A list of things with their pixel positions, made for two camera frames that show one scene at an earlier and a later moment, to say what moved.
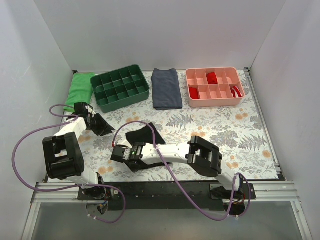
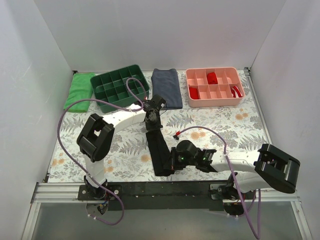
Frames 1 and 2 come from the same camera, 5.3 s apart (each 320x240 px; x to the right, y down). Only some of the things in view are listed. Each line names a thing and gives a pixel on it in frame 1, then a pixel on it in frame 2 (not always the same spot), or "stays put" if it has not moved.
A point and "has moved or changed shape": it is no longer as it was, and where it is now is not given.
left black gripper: x=96 y=124 to x=153 y=125
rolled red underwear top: x=212 y=78 stays put
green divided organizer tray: x=119 y=88 stays put
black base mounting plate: x=166 y=195 stays put
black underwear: x=145 y=135 has moved or changed shape
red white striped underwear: x=236 y=92 stays put
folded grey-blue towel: x=166 y=89 stays put
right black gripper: x=136 y=166 to x=172 y=157
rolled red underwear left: x=193 y=93 stays put
